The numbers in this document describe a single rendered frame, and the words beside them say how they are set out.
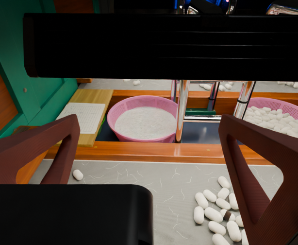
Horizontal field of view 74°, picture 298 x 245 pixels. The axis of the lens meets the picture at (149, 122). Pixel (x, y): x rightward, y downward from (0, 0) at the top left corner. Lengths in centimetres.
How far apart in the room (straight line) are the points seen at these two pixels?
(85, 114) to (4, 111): 24
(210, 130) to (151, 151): 32
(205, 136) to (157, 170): 29
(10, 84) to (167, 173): 43
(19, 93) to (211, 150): 51
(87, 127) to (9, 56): 26
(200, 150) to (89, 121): 35
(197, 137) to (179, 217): 36
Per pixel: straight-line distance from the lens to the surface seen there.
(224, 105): 86
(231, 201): 49
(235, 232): 46
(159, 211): 47
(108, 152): 55
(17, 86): 57
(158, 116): 73
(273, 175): 61
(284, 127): 81
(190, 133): 76
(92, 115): 68
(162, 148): 55
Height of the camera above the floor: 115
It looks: 37 degrees down
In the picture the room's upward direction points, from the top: straight up
